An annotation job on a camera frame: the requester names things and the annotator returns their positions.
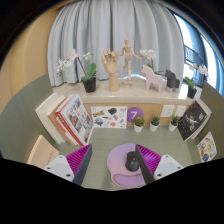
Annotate white upright books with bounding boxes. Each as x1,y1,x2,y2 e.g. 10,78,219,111
34,92,68,145

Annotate white sticker sheet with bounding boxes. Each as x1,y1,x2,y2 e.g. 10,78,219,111
90,106,128,130

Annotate tan notebook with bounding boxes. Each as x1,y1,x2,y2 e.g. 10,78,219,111
27,134,60,170

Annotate white wall socket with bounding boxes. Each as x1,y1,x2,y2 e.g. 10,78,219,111
160,104,176,118
175,105,188,118

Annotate purple mouse pad with wrist rest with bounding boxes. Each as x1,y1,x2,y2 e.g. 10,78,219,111
106,143,148,189

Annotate dark grey horse figure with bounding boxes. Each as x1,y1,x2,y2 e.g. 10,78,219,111
164,69,181,93

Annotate black book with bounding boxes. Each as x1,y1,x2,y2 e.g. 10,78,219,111
176,100,208,142

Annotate grey curtain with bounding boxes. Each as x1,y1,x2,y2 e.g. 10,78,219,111
46,0,186,88

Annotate colourful food sticker sheet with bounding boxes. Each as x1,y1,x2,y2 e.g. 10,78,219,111
196,130,218,163

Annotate purple round number sign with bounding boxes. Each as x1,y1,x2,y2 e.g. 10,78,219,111
126,106,145,124

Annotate wooden mannequin figure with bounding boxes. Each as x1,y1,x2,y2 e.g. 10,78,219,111
119,37,142,87

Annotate blue-green succulent in white pot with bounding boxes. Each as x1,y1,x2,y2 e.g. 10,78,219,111
149,115,161,133

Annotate red-edged picture magazine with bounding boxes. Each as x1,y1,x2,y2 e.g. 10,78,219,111
54,93,95,147

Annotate pink horse figure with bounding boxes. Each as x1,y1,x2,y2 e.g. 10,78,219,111
140,64,164,93

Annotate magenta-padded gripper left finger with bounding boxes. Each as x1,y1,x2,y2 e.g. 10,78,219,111
43,143,94,187

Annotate yellow-green succulent in white pot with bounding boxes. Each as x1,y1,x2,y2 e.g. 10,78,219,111
133,116,146,134

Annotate spiky succulent in white pot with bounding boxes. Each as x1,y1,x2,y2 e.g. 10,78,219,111
168,115,180,133

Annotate white orchid in black pot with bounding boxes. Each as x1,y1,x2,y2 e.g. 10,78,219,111
183,63,209,100
139,48,164,76
55,49,98,94

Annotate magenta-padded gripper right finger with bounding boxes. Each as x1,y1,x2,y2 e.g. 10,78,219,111
134,143,184,185

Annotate wooden hand model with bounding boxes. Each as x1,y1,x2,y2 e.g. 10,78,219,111
101,48,121,93

